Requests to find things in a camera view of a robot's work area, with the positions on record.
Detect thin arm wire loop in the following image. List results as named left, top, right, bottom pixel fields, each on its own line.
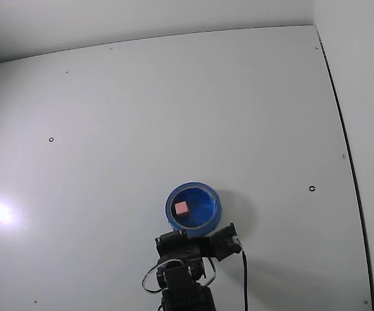
left=202, top=258, right=217, bottom=288
left=141, top=259, right=163, bottom=294

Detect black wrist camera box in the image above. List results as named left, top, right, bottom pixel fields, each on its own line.
left=209, top=222, right=242, bottom=262

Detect black camera cable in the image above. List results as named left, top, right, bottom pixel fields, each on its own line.
left=235, top=237, right=250, bottom=311

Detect blue tape roll bin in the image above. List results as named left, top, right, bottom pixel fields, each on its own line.
left=165, top=181, right=222, bottom=237

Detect orange cube block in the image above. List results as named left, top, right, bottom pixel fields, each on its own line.
left=174, top=200, right=190, bottom=217

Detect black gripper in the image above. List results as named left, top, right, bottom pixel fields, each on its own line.
left=155, top=229, right=218, bottom=259

